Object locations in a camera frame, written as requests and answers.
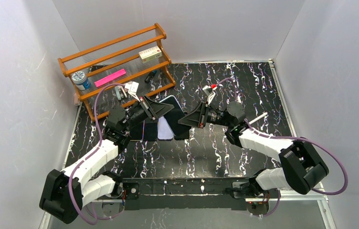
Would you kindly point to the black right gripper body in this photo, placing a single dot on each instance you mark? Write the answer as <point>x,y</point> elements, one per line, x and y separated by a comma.
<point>202,115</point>

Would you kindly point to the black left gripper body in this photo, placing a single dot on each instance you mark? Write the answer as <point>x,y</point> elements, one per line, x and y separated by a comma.
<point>149,107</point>

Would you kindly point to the black smartphone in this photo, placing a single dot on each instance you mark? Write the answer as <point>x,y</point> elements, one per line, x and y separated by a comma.
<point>136,133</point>
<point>172,118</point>
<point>150,131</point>

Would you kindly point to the black phone case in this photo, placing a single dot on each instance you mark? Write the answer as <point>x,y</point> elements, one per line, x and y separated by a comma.
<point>183,136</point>

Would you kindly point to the lavender phone case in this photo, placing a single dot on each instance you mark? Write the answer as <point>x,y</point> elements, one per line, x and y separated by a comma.
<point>164,132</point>

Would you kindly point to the light blue phone case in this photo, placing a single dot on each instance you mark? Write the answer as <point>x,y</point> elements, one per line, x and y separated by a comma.
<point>170,100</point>

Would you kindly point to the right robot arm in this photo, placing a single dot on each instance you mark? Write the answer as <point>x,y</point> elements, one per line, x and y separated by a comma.
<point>302,168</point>

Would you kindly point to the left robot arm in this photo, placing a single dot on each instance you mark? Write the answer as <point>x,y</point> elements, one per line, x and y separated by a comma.
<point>66,192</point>

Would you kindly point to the pink teal stapler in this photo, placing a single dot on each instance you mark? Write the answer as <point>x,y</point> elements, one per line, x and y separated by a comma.
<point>120,92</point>

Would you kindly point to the dark marker pen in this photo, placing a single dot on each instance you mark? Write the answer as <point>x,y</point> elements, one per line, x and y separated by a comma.
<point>150,76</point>

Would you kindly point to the white pen with purple tip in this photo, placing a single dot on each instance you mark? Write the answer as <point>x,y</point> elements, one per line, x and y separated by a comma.
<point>238,99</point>

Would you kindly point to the orange wooden shelf rack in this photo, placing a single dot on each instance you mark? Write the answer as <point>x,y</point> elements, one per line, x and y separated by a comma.
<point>121,53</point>

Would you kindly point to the pink flat bar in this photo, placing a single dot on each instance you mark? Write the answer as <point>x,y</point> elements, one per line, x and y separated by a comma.
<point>110,77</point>

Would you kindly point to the white small box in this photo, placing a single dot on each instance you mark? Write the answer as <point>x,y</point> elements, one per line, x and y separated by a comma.
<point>150,54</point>

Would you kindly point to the white marker pen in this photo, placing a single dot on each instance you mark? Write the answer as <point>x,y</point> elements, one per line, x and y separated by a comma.
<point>259,117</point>

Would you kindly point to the blue white jar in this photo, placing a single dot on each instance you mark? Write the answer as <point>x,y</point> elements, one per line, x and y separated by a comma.
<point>80,80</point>

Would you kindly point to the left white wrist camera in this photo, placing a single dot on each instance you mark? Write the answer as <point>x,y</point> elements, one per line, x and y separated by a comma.
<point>131,88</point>

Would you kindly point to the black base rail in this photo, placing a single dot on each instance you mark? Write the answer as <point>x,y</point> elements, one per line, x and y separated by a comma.
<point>181,193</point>

